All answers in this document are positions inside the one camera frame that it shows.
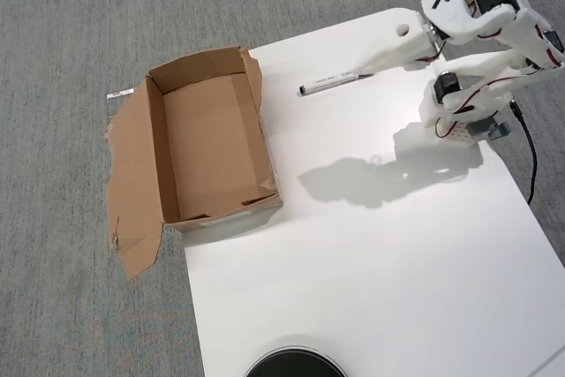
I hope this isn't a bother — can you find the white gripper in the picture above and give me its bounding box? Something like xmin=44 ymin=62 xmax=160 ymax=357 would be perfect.
xmin=361 ymin=13 xmax=443 ymax=73

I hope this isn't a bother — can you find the white marker pen black cap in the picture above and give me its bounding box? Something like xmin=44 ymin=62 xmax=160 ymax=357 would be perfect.
xmin=297 ymin=65 xmax=375 ymax=98

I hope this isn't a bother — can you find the open brown cardboard box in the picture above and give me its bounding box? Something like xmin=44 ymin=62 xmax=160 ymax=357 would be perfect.
xmin=104 ymin=44 xmax=284 ymax=282

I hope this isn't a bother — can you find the gray table clamp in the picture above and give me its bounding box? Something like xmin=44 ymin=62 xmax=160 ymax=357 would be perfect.
xmin=468 ymin=118 xmax=512 ymax=142

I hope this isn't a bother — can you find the black round disc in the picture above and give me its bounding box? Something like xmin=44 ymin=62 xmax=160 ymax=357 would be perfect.
xmin=244 ymin=345 xmax=350 ymax=377

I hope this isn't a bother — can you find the black power cable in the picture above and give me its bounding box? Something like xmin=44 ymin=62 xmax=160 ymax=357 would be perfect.
xmin=509 ymin=102 xmax=539 ymax=206

